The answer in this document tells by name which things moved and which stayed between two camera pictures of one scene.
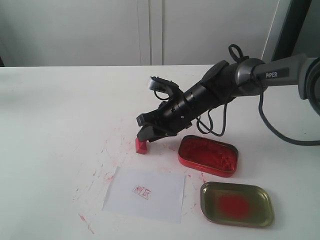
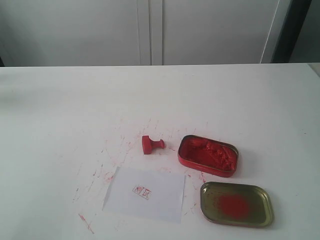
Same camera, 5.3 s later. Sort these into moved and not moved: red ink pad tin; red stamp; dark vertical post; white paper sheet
Moved: red stamp
Not moved: red ink pad tin; dark vertical post; white paper sheet
